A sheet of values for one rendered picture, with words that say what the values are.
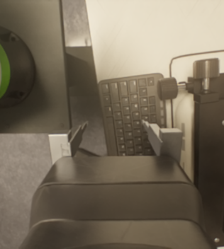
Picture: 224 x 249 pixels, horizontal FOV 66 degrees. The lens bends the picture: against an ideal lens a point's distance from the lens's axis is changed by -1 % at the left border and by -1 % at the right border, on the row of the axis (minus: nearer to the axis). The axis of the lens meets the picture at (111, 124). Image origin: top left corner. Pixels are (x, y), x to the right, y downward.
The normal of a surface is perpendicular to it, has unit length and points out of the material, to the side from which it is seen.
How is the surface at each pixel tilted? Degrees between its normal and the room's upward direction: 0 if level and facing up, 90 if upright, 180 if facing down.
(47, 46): 0
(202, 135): 0
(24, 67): 66
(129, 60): 0
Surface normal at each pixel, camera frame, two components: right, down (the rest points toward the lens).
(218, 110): -0.01, 0.28
